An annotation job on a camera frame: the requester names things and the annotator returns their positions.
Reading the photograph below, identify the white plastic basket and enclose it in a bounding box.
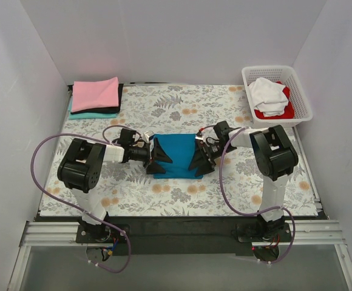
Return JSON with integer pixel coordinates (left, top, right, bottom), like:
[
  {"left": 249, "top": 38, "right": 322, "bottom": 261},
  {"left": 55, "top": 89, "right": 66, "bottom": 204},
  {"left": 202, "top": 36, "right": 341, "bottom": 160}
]
[{"left": 242, "top": 65, "right": 313, "bottom": 128}]

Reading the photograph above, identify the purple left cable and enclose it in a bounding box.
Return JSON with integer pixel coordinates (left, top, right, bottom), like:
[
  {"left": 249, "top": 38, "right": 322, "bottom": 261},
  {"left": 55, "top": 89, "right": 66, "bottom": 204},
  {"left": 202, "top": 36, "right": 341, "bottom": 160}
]
[{"left": 32, "top": 125, "right": 132, "bottom": 273}]

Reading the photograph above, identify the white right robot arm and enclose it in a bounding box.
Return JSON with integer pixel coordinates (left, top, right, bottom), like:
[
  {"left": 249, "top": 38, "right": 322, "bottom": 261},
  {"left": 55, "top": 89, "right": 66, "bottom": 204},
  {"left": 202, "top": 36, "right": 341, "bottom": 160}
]
[{"left": 188, "top": 121, "right": 299, "bottom": 241}]

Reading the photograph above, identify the blue t shirt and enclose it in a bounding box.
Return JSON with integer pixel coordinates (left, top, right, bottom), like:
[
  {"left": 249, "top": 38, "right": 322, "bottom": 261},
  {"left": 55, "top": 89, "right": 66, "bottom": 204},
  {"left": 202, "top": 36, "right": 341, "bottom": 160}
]
[{"left": 153, "top": 133, "right": 203, "bottom": 179}]

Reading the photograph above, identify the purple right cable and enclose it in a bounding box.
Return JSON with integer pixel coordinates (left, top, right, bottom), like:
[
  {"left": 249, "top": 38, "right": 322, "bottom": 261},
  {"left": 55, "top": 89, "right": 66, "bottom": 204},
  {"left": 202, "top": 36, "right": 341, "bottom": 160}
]
[{"left": 197, "top": 125, "right": 296, "bottom": 267}]

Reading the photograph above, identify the floral patterned table cloth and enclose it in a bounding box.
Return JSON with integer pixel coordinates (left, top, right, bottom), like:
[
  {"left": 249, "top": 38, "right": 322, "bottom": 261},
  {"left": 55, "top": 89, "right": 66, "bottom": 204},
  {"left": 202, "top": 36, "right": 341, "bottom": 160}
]
[{"left": 38, "top": 84, "right": 319, "bottom": 218}]

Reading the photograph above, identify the purple cable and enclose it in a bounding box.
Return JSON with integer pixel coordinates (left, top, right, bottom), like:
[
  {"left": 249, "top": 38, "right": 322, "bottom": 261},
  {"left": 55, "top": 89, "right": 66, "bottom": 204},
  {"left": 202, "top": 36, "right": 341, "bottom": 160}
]
[
  {"left": 32, "top": 125, "right": 132, "bottom": 273},
  {"left": 197, "top": 125, "right": 296, "bottom": 267}
]

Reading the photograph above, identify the folded teal t shirt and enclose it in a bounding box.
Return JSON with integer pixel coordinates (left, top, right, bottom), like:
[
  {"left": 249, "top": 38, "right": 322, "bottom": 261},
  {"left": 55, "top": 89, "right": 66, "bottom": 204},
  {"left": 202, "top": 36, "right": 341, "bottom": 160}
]
[{"left": 67, "top": 101, "right": 118, "bottom": 120}]

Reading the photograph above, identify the white t shirt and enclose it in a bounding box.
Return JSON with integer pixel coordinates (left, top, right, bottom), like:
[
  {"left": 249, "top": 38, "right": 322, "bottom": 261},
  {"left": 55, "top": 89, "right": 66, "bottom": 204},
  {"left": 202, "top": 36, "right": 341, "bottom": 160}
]
[{"left": 248, "top": 77, "right": 289, "bottom": 118}]

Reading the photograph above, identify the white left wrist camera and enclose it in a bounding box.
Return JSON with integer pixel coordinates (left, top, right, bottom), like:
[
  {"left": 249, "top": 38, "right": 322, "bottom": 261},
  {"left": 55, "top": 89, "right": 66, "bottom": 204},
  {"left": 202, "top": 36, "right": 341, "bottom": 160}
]
[{"left": 142, "top": 131, "right": 154, "bottom": 143}]

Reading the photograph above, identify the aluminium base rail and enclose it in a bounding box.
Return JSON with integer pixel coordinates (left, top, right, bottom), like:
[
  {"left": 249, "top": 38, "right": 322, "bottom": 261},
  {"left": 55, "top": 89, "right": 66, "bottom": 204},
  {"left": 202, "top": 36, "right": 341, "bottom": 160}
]
[{"left": 8, "top": 217, "right": 352, "bottom": 290}]

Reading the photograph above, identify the red t shirt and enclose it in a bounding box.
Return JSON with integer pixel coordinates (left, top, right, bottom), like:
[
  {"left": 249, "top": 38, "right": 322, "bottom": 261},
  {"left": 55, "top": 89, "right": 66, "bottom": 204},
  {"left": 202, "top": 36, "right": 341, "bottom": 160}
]
[{"left": 253, "top": 81, "right": 296, "bottom": 121}]

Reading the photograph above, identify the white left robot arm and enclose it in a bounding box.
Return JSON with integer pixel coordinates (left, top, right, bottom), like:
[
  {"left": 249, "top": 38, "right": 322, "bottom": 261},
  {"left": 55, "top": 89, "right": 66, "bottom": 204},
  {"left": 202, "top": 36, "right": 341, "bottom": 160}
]
[{"left": 57, "top": 128, "right": 172, "bottom": 243}]

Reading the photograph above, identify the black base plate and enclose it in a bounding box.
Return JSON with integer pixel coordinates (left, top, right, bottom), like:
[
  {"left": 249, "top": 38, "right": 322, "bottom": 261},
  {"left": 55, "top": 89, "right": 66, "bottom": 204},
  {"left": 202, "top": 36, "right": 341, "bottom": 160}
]
[{"left": 24, "top": 216, "right": 337, "bottom": 257}]

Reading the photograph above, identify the folded pink t shirt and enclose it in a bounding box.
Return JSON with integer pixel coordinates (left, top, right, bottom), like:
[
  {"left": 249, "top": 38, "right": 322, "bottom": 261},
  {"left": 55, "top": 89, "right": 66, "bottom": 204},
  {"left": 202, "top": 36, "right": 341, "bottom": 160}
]
[{"left": 72, "top": 77, "right": 120, "bottom": 113}]

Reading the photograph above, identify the folded black t shirt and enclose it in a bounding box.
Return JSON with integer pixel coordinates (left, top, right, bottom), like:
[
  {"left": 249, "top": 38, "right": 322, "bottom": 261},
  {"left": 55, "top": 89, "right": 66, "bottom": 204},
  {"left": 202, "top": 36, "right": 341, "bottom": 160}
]
[{"left": 74, "top": 83, "right": 124, "bottom": 115}]

